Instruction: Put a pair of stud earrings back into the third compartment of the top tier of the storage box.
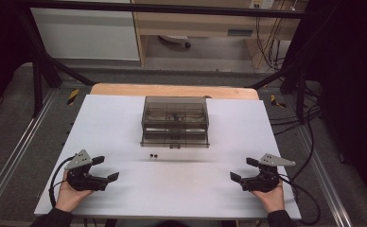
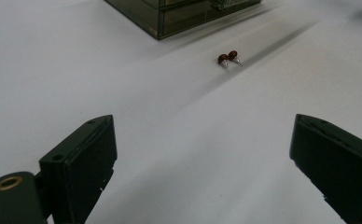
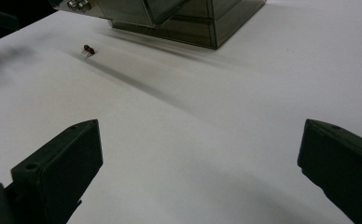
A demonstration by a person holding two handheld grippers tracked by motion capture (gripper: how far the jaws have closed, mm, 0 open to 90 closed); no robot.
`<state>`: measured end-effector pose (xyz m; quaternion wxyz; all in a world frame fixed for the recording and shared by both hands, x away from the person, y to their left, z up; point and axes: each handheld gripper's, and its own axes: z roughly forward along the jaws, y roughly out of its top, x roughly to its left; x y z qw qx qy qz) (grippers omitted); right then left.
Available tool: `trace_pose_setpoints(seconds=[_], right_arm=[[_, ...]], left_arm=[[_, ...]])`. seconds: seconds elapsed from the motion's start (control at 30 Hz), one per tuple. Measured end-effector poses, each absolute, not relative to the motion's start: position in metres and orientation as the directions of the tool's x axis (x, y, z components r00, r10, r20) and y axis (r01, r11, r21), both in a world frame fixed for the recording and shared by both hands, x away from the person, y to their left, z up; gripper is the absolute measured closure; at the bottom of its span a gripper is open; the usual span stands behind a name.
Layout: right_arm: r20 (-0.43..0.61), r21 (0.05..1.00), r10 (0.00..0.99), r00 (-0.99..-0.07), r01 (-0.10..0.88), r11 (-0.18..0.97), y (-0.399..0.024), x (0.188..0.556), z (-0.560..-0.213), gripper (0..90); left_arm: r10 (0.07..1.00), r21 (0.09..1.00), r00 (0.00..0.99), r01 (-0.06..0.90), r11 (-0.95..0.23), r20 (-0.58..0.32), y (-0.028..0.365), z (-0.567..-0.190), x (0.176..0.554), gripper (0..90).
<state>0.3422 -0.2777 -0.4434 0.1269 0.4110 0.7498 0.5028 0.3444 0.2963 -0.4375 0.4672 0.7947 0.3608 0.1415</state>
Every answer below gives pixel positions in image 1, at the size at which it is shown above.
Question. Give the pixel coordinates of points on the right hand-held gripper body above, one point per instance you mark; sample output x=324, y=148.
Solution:
x=263, y=183

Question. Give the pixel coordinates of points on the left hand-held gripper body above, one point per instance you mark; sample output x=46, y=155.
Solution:
x=80, y=181

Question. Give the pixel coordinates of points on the person's right hand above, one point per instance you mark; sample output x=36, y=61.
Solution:
x=273, y=200

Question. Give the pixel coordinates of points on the person's left hand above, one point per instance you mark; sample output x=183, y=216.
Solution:
x=68, y=198

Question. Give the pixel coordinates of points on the white board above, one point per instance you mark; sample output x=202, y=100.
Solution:
x=172, y=189

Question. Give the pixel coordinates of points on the transparent grey drawer box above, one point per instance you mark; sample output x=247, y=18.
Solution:
x=175, y=126

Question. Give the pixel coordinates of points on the wooden table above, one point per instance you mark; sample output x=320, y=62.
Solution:
x=172, y=90

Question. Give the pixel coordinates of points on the black curtain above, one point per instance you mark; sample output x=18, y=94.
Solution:
x=2, y=41
x=352, y=94

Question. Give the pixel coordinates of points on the white cabinet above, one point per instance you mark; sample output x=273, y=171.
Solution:
x=87, y=34

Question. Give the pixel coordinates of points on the office chair base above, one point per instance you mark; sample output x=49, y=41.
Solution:
x=177, y=39

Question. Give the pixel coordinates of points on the light wooden desk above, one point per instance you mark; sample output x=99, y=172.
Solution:
x=203, y=26

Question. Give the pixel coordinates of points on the white power strip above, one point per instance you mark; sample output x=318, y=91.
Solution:
x=262, y=3

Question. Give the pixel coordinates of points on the aluminium floor rail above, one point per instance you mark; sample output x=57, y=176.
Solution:
x=326, y=179
x=17, y=151

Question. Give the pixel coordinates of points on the black metal frame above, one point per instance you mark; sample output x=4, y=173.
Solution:
x=159, y=8

